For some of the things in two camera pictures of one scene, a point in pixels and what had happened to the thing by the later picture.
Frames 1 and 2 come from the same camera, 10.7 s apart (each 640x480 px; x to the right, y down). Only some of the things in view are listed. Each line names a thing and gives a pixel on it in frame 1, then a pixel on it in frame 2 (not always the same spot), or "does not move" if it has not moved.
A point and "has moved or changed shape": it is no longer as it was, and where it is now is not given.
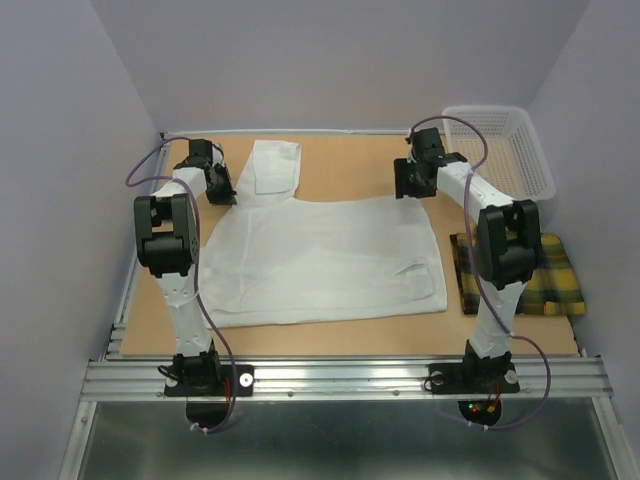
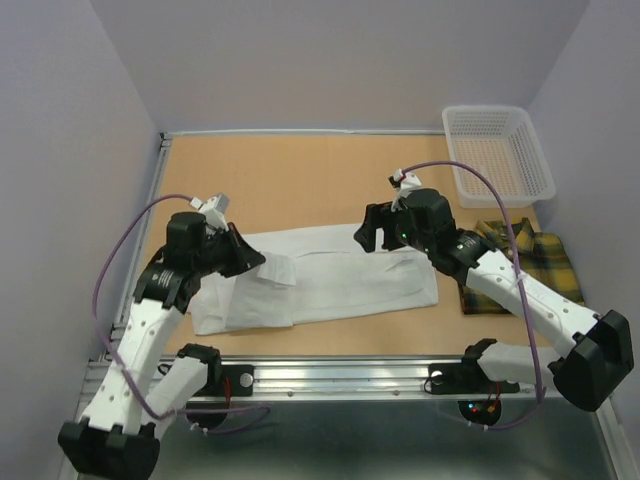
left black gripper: x=228 y=196 → x=245 y=257
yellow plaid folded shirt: x=554 y=290 does not move
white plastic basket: x=514 y=162 does not move
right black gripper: x=403 y=185 → x=376 y=216
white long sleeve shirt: x=275 y=258 has moved or changed shape
